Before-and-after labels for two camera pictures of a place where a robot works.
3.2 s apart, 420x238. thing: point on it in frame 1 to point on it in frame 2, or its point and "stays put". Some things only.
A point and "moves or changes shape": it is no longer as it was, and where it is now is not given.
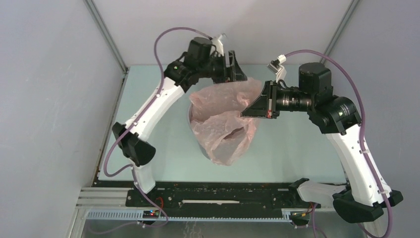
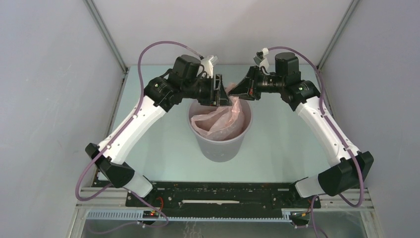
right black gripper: x=265 y=105 to x=242 y=90
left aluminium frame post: x=95 y=15 stays put
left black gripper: x=236 y=73 to x=218 y=97
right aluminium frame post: x=339 y=30 stays put
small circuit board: x=150 y=214 stays put
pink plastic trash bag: x=215 y=112 moves or changes shape
